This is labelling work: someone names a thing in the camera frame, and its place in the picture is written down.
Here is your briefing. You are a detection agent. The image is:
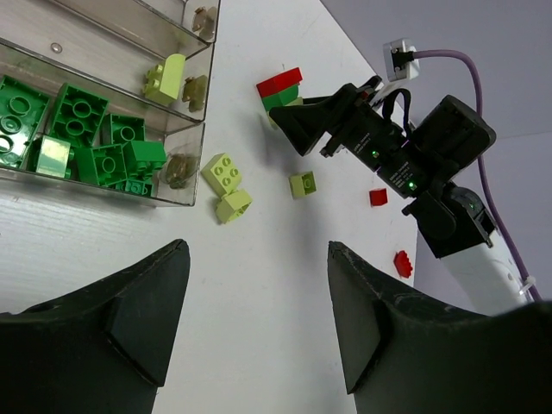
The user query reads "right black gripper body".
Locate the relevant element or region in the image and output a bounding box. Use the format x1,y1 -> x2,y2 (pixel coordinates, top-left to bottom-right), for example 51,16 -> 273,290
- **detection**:
321,76 -> 496,216

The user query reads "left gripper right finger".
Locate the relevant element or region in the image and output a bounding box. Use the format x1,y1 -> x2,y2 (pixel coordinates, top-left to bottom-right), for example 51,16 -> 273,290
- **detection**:
328,241 -> 551,413

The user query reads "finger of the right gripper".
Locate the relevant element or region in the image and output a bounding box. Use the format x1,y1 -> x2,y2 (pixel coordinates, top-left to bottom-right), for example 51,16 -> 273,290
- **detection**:
269,84 -> 358,156

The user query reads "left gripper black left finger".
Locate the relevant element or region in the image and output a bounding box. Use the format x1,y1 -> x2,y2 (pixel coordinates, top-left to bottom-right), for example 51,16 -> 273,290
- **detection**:
1,240 -> 191,413

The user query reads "red green yellow lego stack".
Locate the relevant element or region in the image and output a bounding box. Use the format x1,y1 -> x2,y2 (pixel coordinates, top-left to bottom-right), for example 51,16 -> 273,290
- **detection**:
255,67 -> 303,129

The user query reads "red flower lego piece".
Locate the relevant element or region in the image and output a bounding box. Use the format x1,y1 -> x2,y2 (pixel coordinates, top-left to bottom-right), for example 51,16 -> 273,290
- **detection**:
393,250 -> 414,279

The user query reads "small red square lego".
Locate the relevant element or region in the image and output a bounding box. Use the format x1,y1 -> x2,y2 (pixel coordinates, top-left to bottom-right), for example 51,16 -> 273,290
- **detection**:
368,188 -> 388,207

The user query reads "lime rounded lego brick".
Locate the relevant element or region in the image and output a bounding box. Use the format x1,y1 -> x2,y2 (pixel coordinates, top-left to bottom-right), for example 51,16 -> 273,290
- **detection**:
142,53 -> 186,106

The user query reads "small green lego plate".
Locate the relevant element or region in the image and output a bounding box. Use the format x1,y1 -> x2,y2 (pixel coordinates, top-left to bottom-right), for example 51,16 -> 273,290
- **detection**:
112,179 -> 154,197

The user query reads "green square lego brick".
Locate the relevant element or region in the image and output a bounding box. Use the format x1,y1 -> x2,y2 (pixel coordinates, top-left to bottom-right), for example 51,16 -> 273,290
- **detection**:
75,144 -> 128,187

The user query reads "green lego brick underside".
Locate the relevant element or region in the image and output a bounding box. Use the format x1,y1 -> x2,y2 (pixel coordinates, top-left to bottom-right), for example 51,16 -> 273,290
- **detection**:
46,83 -> 110,147

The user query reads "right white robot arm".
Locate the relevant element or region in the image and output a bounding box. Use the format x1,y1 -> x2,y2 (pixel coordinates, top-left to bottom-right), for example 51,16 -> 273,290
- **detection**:
269,76 -> 535,316

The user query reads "lime square lego brick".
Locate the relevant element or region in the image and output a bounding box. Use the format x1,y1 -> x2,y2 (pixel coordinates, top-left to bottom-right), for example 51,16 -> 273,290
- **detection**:
289,171 -> 317,199

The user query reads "lime lego brick upper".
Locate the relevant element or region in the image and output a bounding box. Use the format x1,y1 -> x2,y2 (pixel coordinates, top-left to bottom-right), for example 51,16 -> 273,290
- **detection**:
201,153 -> 242,197

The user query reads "lime lego brick lower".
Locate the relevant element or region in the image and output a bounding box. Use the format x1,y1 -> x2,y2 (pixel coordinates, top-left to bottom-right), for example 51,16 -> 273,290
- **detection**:
215,189 -> 253,224

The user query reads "clear three-slot container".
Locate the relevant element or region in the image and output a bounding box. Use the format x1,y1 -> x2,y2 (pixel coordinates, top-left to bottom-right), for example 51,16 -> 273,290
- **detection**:
1,1 -> 217,207

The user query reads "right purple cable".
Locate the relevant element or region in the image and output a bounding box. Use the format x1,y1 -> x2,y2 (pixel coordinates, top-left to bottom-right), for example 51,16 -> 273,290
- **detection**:
413,47 -> 543,303

